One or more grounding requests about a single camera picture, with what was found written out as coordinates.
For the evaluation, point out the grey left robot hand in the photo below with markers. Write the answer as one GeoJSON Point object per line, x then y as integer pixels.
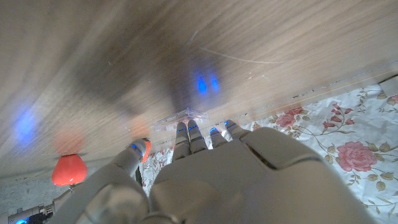
{"type": "Point", "coordinates": [233, 180]}

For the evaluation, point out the red toy tomato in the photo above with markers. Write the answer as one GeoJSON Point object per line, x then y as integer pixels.
{"type": "Point", "coordinates": [69, 169]}

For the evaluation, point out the floral backdrop cloth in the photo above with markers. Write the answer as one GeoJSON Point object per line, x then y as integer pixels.
{"type": "Point", "coordinates": [357, 124]}

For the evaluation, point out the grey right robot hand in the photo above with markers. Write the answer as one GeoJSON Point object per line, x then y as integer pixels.
{"type": "Point", "coordinates": [46, 211]}

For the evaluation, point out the clear eyeshadow palette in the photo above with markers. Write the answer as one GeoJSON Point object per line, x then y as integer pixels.
{"type": "Point", "coordinates": [183, 115]}

